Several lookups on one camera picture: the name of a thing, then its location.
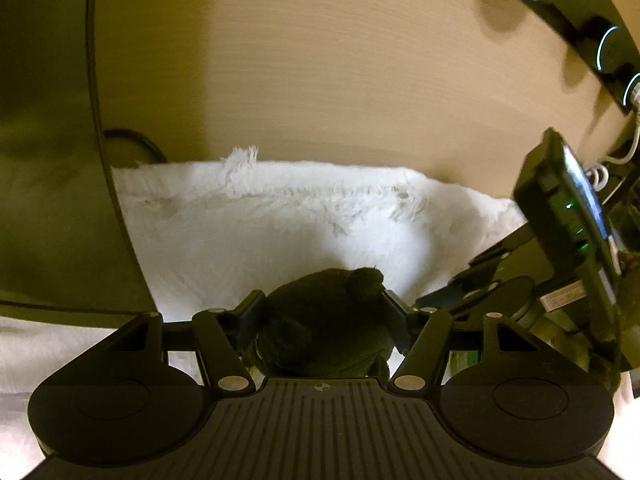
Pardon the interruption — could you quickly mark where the white fluffy blanket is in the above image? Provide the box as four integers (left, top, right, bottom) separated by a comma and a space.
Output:
0, 145, 532, 480

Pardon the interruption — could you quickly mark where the dark green plush toy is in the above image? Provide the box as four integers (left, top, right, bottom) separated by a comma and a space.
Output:
250, 266, 394, 379

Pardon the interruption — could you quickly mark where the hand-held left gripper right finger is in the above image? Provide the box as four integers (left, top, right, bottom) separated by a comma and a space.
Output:
381, 290, 544, 393

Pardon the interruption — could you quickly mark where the black monitor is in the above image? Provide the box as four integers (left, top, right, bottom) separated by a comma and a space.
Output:
0, 0, 157, 317

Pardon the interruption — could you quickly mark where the white cable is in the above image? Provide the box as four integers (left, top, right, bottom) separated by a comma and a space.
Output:
584, 85, 640, 188

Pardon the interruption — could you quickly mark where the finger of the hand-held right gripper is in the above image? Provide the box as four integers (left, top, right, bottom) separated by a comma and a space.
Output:
415, 271, 507, 320
467, 224, 540, 273

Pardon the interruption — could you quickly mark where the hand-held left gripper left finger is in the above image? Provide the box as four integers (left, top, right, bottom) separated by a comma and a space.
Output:
106, 289, 267, 394

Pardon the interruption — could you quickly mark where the black cable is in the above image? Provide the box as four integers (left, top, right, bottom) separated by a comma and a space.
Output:
102, 129, 168, 167

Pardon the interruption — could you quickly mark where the black power strip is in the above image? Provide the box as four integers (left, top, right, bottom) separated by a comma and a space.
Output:
470, 0, 640, 113

